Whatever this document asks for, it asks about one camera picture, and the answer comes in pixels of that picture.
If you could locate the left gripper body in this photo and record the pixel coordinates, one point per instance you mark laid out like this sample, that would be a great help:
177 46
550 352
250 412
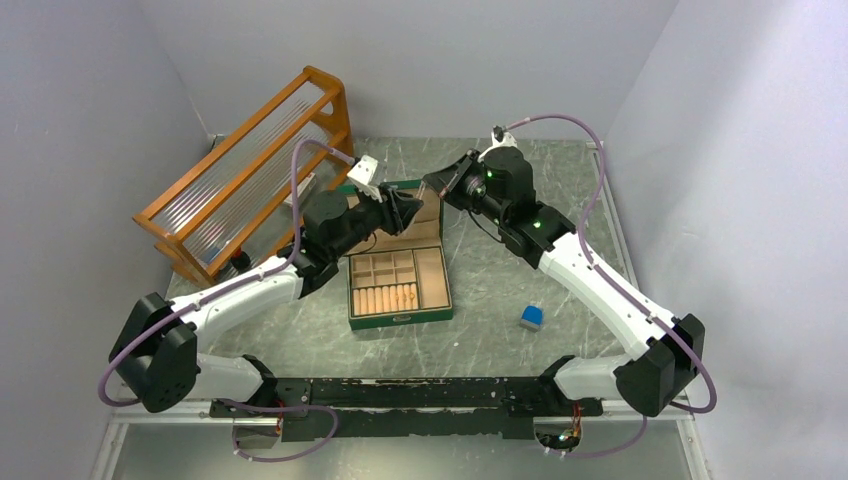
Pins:
369 215

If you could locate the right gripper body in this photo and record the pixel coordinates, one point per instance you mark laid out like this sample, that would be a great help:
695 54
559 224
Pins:
470 192

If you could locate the green jewelry box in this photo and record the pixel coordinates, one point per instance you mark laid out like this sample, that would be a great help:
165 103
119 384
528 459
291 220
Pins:
401 280

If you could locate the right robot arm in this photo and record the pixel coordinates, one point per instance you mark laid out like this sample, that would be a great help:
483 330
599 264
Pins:
656 364

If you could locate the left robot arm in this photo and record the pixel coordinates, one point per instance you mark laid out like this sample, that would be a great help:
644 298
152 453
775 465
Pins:
157 354

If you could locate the white grey small carton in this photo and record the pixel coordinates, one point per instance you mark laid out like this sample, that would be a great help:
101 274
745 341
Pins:
304 188

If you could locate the orange wooden rack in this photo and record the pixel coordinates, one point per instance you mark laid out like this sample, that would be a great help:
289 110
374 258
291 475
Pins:
233 200

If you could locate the red black object on rack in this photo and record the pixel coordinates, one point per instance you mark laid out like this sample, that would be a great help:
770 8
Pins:
240 260

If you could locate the blue grey small box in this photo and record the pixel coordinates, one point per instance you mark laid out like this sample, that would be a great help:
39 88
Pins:
532 318

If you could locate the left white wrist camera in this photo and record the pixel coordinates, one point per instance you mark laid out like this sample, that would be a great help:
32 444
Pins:
367 174

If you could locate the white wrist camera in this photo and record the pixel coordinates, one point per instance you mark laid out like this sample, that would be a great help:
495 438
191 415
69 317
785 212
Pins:
500 137
367 174

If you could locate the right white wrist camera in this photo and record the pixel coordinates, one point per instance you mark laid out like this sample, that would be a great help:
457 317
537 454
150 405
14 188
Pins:
500 137

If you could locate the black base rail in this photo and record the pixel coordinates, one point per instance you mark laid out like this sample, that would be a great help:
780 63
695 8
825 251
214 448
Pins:
308 409

